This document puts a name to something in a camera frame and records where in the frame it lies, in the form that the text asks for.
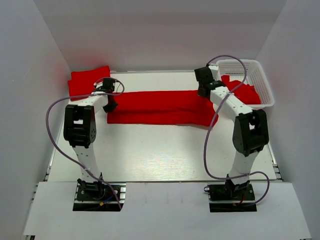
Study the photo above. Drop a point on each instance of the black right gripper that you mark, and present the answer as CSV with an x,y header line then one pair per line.
x,y
199,95

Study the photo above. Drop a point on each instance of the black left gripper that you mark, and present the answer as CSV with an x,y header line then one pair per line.
x,y
109,109

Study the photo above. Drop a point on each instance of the red t-shirt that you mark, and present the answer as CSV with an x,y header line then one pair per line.
x,y
82,82
182,107

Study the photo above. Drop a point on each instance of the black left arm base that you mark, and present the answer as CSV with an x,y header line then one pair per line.
x,y
98,197

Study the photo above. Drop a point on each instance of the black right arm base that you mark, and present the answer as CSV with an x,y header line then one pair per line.
x,y
225,198

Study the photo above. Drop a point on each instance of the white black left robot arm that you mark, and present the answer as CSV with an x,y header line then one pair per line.
x,y
80,128

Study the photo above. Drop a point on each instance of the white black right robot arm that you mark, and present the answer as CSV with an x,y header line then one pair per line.
x,y
250,131

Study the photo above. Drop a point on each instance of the red t-shirts in basket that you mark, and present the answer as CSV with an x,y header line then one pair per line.
x,y
245,92

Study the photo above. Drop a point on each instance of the folded red t-shirt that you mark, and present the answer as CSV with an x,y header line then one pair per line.
x,y
82,82

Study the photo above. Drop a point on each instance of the white plastic basket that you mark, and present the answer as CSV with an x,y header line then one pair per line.
x,y
255,76

